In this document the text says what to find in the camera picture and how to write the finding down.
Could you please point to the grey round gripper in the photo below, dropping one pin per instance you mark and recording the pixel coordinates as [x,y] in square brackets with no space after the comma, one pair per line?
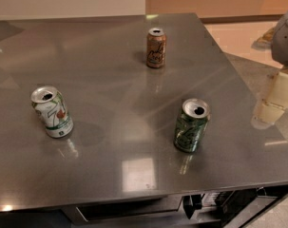
[285,43]

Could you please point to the green soda can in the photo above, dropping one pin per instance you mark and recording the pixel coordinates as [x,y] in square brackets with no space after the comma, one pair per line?
[191,124]

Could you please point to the orange soda can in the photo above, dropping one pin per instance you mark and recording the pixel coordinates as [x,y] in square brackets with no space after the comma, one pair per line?
[155,47]

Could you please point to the white 7up can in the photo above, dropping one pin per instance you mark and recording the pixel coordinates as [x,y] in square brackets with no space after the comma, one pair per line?
[50,107]

